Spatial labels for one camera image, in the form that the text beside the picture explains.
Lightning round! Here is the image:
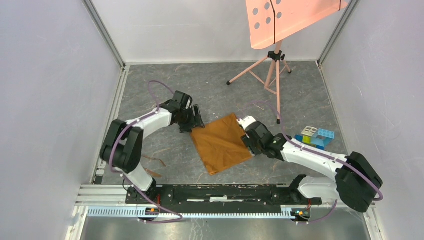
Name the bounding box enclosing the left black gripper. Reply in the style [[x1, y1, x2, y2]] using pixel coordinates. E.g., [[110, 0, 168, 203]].
[[177, 104, 205, 133]]

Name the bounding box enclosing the orange cloth napkin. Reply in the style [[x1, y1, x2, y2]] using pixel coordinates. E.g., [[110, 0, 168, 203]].
[[190, 113, 252, 175]]

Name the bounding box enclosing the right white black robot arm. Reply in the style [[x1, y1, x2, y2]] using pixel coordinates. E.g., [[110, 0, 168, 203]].
[[237, 116, 383, 213]]

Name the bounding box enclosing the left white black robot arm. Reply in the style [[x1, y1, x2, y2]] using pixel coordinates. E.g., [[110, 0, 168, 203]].
[[99, 91, 205, 204]]

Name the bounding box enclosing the yellow green toy block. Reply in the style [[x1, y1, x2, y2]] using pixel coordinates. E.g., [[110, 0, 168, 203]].
[[302, 135, 314, 146]]

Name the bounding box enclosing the blue toy brick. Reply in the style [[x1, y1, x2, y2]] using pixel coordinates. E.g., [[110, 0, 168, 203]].
[[294, 128, 335, 150]]

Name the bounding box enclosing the pink music stand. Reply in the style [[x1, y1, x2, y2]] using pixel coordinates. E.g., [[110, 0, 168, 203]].
[[227, 0, 348, 113]]

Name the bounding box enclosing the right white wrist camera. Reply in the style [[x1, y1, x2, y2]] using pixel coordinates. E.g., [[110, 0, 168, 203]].
[[236, 116, 257, 131]]

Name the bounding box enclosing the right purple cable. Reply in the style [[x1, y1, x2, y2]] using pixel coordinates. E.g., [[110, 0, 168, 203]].
[[238, 100, 384, 226]]

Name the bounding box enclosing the purple cable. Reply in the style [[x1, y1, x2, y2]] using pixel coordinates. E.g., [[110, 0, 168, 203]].
[[238, 100, 384, 226], [109, 80, 184, 225]]

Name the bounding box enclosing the white toy window frame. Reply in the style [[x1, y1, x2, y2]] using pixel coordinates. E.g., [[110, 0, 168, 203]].
[[301, 126, 318, 137]]

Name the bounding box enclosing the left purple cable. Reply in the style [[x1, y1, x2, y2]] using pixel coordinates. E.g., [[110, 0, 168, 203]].
[[109, 80, 184, 225]]

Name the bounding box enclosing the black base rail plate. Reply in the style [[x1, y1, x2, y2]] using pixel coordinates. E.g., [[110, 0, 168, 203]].
[[147, 184, 323, 215]]

